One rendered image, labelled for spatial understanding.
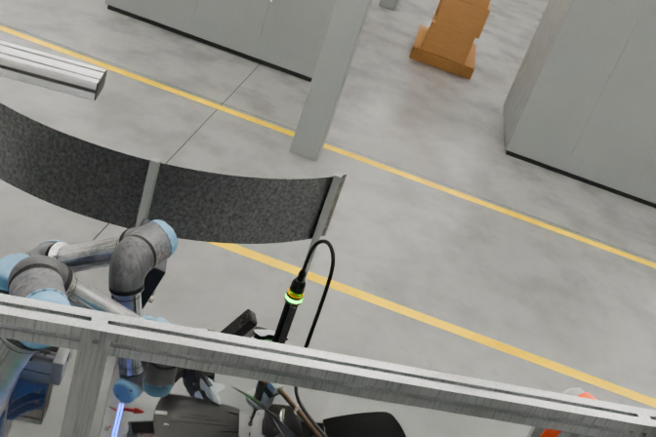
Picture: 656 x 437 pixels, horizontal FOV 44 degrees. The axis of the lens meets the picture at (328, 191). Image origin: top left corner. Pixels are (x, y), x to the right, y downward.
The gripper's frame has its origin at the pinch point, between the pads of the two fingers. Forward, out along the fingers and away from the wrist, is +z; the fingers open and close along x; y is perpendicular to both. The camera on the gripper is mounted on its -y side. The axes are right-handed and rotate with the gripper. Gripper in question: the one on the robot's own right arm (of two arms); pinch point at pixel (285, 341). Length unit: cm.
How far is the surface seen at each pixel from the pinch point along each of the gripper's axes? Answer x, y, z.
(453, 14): -704, 85, 391
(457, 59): -693, 136, 413
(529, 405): 76, -56, 7
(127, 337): 66, -56, -53
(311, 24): -577, 94, 181
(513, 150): -472, 145, 384
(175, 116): -442, 150, 44
